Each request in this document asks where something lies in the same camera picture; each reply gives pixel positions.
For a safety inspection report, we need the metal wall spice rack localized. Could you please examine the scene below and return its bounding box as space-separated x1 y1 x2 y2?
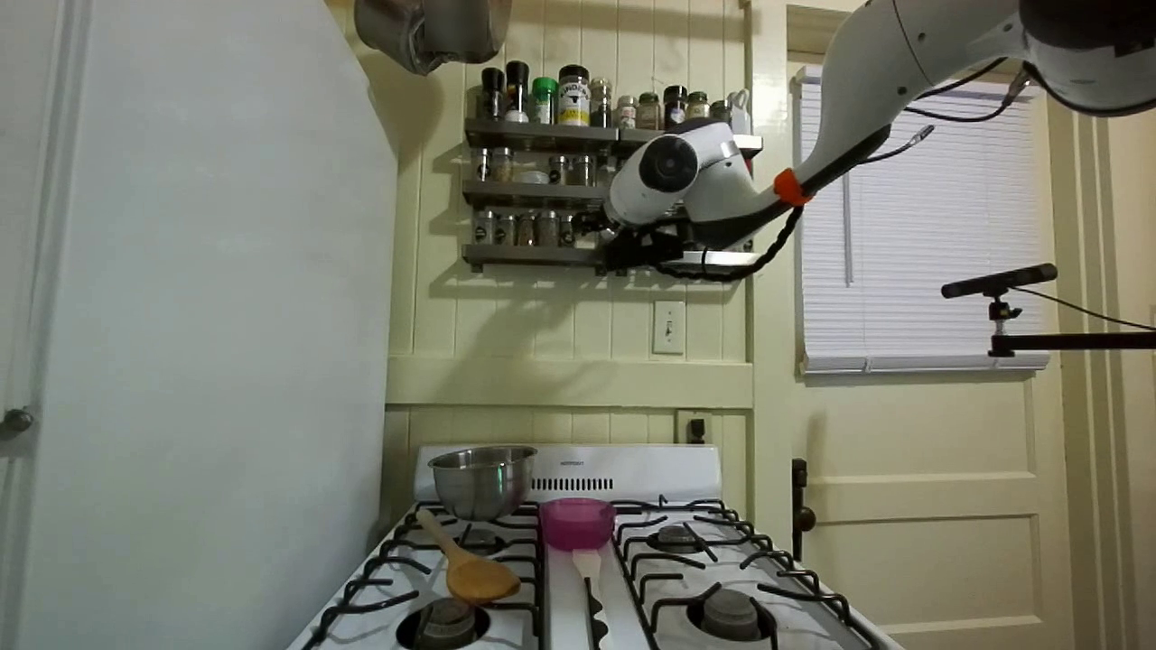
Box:
462 120 752 280

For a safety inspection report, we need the white label spice jar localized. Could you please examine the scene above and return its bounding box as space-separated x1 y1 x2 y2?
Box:
555 67 592 126

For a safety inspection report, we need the white wall outlet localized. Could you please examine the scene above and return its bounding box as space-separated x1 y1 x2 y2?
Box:
651 300 687 356

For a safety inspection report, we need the dark spice bottle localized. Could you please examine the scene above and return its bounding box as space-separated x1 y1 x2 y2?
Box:
480 68 505 125

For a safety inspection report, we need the black cap spice bottle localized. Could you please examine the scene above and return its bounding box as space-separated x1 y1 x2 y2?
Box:
502 62 529 125

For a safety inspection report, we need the cream panel door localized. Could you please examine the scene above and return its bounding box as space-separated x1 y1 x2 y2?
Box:
783 91 1072 650

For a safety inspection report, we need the green lid spice bottle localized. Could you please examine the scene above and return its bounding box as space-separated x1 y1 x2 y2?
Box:
529 76 559 126

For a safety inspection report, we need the white window blind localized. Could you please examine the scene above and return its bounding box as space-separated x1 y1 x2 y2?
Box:
798 85 1052 379

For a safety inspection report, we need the white gas stove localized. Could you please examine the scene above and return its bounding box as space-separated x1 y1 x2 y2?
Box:
284 441 906 650

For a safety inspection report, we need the black stove grate left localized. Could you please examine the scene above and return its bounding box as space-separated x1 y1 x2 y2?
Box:
290 506 545 650

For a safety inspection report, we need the black camera on stand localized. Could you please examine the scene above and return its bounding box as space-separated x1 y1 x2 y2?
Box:
939 261 1156 362

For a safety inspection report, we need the pink plastic cup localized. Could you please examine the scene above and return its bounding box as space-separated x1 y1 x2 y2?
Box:
538 498 615 552

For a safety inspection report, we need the steel cooking pot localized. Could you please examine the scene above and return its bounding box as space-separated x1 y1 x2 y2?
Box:
429 448 529 521

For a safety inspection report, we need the white refrigerator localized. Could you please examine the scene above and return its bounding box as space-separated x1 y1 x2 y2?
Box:
0 0 398 650

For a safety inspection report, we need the grey hanging object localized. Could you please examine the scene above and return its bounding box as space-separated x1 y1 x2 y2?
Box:
352 0 514 76

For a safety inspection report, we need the wooden spoon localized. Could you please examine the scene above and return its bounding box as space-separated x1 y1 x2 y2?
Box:
415 510 520 607

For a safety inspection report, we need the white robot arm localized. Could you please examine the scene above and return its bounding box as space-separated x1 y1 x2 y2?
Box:
599 0 1156 270

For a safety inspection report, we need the black door knob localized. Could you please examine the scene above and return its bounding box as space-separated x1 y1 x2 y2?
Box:
791 460 817 560

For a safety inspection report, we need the black stove grate right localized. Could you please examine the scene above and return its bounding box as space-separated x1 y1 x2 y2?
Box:
615 498 870 650

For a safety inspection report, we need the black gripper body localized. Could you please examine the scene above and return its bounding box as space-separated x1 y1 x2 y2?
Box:
594 224 695 270

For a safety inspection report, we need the black stove grate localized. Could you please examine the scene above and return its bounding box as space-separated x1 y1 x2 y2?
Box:
615 498 870 650
290 506 545 650

